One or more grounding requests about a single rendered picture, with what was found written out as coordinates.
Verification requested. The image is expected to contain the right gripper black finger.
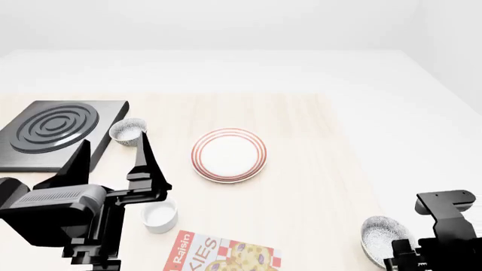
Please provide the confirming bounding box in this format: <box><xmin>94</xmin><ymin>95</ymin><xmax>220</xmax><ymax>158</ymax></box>
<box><xmin>383</xmin><ymin>239</ymin><xmax>429</xmax><ymax>271</ymax></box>

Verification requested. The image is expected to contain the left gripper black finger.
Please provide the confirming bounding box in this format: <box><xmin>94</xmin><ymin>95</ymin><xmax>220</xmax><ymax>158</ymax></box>
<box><xmin>127</xmin><ymin>131</ymin><xmax>173</xmax><ymax>193</ymax></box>
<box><xmin>33</xmin><ymin>139</ymin><xmax>92</xmax><ymax>190</ymax></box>

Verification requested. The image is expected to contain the speckled bowl, large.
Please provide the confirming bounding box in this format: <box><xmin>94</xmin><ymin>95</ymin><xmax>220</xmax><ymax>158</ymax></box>
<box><xmin>360</xmin><ymin>215</ymin><xmax>417</xmax><ymax>269</ymax></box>

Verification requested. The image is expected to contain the speckled bowl, small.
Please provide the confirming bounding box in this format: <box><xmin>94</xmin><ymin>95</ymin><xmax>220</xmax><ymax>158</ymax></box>
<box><xmin>108</xmin><ymin>117</ymin><xmax>148</xmax><ymax>148</ymax></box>

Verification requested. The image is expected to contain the white plate with red rings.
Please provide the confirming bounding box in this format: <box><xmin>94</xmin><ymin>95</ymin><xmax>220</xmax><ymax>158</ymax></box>
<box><xmin>191</xmin><ymin>126</ymin><xmax>268</xmax><ymax>185</ymax></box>

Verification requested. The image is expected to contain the raisin cookies box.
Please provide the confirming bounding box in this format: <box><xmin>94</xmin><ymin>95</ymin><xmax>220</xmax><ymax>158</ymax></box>
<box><xmin>162</xmin><ymin>230</ymin><xmax>283</xmax><ymax>271</ymax></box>

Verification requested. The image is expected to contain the white ramekin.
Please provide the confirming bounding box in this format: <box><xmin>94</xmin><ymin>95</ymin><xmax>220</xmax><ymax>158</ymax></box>
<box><xmin>141</xmin><ymin>196</ymin><xmax>179</xmax><ymax>235</ymax></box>

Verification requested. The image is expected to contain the black flat stove burner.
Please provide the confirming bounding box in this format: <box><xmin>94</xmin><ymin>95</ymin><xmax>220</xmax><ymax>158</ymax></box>
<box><xmin>0</xmin><ymin>100</ymin><xmax>130</xmax><ymax>174</ymax></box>

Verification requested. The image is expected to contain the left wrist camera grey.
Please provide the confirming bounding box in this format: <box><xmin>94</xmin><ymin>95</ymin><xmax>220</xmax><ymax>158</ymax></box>
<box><xmin>0</xmin><ymin>183</ymin><xmax>108</xmax><ymax>247</ymax></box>

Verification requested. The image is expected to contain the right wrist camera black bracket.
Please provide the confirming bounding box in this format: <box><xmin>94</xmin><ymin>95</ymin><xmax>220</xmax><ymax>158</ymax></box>
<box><xmin>414</xmin><ymin>190</ymin><xmax>477</xmax><ymax>241</ymax></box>

